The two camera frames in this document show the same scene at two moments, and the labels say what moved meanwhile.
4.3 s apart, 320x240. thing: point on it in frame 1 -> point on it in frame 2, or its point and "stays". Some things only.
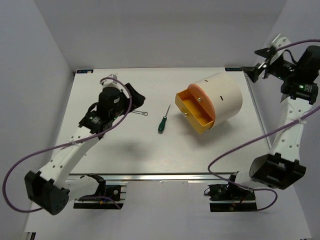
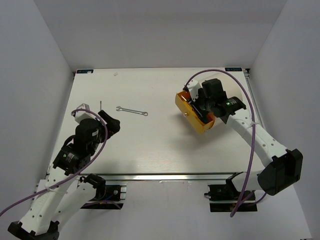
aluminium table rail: (211, 176) stays
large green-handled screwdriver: (162, 125) -> (204, 118)
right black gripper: (253, 71) -> (196, 104)
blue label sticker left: (84, 71) stays
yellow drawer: (194, 111) stays
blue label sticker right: (233, 69) stays
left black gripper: (137, 99) -> (113, 124)
